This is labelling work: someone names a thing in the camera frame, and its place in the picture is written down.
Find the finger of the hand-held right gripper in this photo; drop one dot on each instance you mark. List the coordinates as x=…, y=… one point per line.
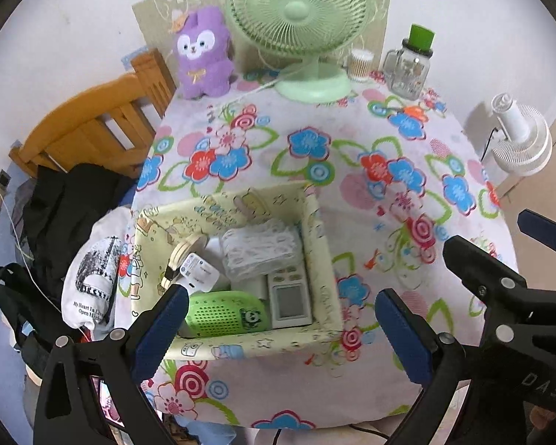
x=482, y=264
x=542, y=229

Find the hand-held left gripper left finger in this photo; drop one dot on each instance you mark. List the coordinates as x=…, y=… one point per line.
x=160, y=329

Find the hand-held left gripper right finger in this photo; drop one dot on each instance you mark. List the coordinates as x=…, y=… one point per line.
x=403, y=338

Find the green perforated case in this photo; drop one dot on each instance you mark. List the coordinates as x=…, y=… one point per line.
x=222, y=315

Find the white charger adapter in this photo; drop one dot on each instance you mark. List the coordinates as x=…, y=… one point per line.
x=201, y=271

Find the cream round toy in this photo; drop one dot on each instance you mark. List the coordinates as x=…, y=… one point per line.
x=185, y=245

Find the yellow fabric storage box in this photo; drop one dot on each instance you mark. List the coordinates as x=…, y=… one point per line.
x=324, y=278

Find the white remote control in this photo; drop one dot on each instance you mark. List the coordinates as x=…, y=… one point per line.
x=289, y=303

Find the beige door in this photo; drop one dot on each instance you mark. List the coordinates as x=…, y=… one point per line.
x=537, y=194

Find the white standing fan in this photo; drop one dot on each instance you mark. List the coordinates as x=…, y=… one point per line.
x=523, y=148

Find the black backpack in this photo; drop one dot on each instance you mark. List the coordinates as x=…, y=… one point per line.
x=18, y=296

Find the dark clothes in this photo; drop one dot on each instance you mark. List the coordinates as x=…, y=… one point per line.
x=74, y=208

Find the orange scissors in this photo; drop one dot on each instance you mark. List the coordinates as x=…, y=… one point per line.
x=416, y=112

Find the glass jar with green lid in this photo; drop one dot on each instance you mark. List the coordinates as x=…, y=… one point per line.
x=410, y=74

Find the wooden chair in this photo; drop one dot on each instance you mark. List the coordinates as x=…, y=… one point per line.
x=74, y=134

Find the cotton swab jar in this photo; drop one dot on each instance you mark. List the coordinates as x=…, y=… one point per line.
x=360, y=67

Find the floral tablecloth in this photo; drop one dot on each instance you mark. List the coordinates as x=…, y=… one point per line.
x=268, y=116

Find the purple plush toy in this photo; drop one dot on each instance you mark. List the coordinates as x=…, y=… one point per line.
x=204, y=74

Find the green patterned paper sheet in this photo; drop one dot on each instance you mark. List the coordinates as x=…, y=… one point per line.
x=157, y=18

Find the green desk fan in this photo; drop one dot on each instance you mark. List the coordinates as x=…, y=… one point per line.
x=301, y=11

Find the wall socket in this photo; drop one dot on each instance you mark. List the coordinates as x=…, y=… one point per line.
x=2, y=179

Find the blue wall sticker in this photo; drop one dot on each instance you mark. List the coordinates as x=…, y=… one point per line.
x=129, y=58

